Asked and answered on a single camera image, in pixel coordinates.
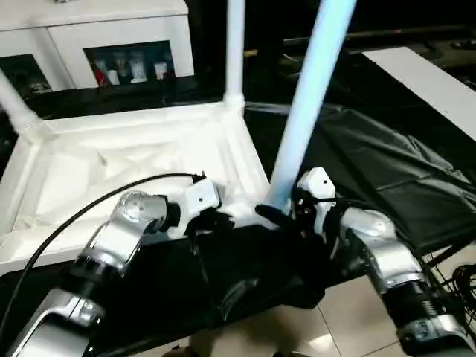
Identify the tall black cabinet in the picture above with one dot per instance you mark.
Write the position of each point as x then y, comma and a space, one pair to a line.
260, 37

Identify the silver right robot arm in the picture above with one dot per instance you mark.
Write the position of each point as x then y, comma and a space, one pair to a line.
386, 253

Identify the black plastic mat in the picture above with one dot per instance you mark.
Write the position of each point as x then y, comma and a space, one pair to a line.
372, 156

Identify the black horizontal bar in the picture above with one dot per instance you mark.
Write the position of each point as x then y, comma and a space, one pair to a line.
409, 32

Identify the white mug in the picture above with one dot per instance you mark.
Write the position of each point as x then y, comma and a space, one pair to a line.
160, 70

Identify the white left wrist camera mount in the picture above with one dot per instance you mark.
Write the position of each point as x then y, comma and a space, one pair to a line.
201, 197

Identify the small white cup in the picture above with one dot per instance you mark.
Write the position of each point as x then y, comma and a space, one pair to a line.
112, 77

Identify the white flat board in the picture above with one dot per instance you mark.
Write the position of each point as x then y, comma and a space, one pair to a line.
420, 82

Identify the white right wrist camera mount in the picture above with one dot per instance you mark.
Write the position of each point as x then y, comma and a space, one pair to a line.
316, 182

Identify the small tan label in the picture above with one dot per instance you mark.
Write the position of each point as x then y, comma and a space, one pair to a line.
251, 51

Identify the white cabinet with glass doors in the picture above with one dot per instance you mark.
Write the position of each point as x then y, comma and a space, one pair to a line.
111, 29

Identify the black tripod stand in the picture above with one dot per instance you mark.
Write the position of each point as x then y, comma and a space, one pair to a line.
442, 250

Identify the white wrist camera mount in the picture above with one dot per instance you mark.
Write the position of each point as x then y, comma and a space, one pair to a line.
316, 182
201, 197

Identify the white plastic table top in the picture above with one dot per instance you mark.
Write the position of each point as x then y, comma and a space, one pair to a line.
130, 141

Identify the white printed carton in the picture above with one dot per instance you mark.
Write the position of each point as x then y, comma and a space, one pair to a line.
137, 70

